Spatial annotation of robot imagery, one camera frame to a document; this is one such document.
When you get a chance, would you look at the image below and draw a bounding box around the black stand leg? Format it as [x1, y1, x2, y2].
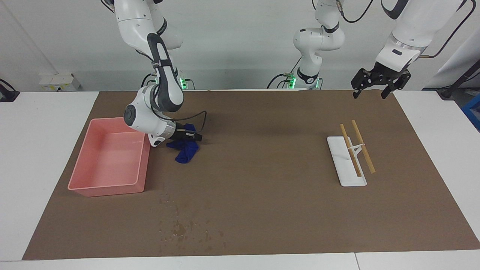
[437, 60, 480, 100]

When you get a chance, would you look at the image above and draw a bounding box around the black base cable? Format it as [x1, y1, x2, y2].
[267, 56, 302, 89]
[141, 73, 158, 91]

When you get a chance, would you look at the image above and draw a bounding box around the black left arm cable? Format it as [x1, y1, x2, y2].
[418, 0, 477, 60]

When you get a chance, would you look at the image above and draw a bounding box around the black right base cable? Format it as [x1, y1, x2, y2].
[141, 73, 158, 91]

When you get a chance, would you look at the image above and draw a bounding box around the white towel rack tray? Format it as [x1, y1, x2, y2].
[327, 136, 367, 187]

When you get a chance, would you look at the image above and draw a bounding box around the white power strip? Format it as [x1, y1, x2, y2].
[39, 73, 81, 92]

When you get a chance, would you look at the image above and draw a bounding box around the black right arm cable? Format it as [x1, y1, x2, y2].
[141, 56, 208, 132]

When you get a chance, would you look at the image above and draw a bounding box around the black left base cable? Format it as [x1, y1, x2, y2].
[267, 56, 302, 89]

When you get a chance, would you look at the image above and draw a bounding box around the pink plastic bin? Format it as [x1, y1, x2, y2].
[67, 117, 152, 198]

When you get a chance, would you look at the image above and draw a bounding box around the dark blue towel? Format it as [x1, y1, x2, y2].
[166, 123, 200, 164]

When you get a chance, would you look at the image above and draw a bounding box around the brown table mat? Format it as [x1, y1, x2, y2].
[22, 89, 480, 260]

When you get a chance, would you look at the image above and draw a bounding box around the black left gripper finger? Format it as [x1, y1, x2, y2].
[351, 68, 375, 99]
[381, 73, 412, 100]

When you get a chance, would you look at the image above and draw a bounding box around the black clamp device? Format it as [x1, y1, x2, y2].
[0, 79, 20, 102]

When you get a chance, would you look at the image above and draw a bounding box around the wooden rack rod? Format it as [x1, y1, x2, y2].
[351, 120, 376, 174]
[340, 124, 362, 177]

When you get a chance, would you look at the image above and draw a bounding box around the black looping arm cable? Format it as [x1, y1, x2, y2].
[337, 0, 374, 20]

